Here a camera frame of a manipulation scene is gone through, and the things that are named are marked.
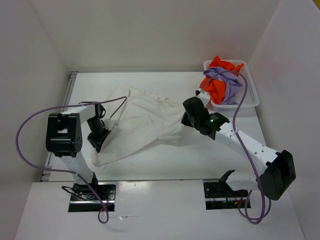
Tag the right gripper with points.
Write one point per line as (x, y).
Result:
(185, 120)

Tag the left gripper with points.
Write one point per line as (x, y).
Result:
(91, 138)

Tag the white t shirt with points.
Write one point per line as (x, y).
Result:
(145, 117)

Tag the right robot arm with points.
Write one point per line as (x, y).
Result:
(274, 171)

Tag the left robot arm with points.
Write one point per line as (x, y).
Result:
(83, 175)

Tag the orange t shirt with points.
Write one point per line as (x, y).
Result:
(217, 62)

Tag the purple t shirt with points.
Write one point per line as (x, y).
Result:
(221, 85)

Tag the white plastic basket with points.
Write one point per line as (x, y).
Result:
(248, 90)

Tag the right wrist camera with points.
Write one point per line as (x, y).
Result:
(204, 96)

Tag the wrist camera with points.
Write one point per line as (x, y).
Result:
(204, 96)
(110, 124)

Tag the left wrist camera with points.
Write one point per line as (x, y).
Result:
(110, 124)

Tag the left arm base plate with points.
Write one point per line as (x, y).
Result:
(82, 199)

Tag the aluminium table edge rail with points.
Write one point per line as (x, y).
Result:
(62, 131)

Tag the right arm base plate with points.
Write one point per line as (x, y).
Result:
(219, 196)

